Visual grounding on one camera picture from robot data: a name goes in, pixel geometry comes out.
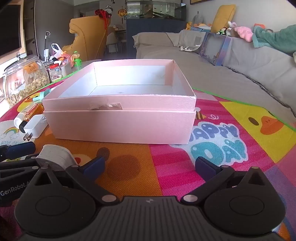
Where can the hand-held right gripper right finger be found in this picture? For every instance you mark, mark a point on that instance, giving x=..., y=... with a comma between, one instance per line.
x=205, y=168

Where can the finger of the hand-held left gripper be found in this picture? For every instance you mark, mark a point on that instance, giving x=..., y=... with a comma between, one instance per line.
x=16, y=168
x=19, y=149

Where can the green small bottle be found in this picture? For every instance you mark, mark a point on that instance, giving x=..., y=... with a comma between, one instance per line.
x=77, y=61

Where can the white tape roll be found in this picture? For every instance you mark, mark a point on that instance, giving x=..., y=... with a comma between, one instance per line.
x=57, y=156

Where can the grey sofa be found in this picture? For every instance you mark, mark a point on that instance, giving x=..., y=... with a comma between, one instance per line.
x=231, y=81

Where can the yellow armchair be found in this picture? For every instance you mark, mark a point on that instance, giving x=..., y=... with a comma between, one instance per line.
x=89, y=37

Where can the pink cardboard box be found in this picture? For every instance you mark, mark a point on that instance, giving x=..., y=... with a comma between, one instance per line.
x=120, y=102

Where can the white plastic bag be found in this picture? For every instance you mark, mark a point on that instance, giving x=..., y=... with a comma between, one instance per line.
x=56, y=49

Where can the teal toy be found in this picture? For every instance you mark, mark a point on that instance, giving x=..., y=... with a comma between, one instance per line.
x=41, y=95

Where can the teal blanket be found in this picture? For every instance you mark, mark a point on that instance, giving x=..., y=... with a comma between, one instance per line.
x=275, y=38

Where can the dark blue cabinet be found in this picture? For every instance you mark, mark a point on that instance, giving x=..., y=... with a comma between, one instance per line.
x=148, y=34

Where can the beige dining chair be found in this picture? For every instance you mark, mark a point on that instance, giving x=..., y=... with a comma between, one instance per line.
x=112, y=41

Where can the yellow cushion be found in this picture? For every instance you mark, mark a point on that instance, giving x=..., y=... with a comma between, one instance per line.
x=223, y=18

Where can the black television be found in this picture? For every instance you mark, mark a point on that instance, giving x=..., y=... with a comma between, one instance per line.
x=8, y=30

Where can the hanging orange ornament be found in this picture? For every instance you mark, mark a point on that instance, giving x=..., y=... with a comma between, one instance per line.
x=122, y=12

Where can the glass jar of peanuts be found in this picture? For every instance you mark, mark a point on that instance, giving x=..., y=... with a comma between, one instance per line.
x=25, y=80

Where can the white stick vacuum cleaner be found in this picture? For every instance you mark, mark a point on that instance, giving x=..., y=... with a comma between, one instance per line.
x=46, y=46

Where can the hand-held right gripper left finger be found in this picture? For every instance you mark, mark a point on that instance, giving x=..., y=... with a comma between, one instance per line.
x=93, y=165

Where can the colourful play mat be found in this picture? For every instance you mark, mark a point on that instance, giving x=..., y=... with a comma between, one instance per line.
x=161, y=162

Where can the pink plush toy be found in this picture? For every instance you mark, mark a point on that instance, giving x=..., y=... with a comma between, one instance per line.
x=244, y=33

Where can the glass fish tank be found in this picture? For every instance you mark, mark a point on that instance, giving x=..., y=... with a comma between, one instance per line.
x=155, y=10

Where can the white charger plug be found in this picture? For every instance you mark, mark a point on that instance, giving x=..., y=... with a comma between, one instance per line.
x=34, y=126

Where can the red cloth on armchair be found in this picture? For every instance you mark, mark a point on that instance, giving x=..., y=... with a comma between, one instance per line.
x=103, y=13

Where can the small jar with red lid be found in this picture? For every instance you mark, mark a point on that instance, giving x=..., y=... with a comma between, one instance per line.
x=55, y=71

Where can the small plush toys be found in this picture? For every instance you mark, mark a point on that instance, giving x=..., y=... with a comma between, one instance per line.
x=225, y=30

